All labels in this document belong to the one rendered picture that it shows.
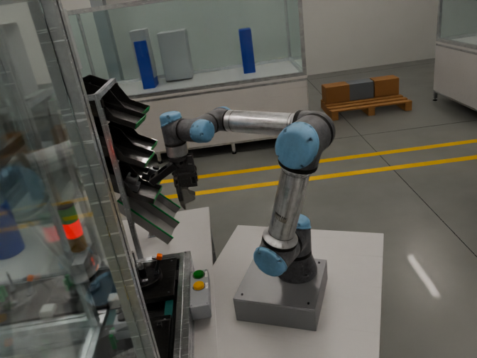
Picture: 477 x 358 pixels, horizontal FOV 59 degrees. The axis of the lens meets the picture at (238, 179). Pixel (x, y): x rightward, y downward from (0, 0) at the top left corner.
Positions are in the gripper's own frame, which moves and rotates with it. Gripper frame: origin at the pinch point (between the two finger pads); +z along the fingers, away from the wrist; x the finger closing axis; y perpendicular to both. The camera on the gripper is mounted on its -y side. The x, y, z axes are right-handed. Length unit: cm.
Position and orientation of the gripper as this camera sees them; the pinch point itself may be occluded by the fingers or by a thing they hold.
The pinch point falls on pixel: (182, 206)
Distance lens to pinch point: 157.5
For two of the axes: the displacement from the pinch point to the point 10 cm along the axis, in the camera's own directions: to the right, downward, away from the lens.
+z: 1.3, 9.1, 4.0
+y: 9.9, -1.6, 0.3
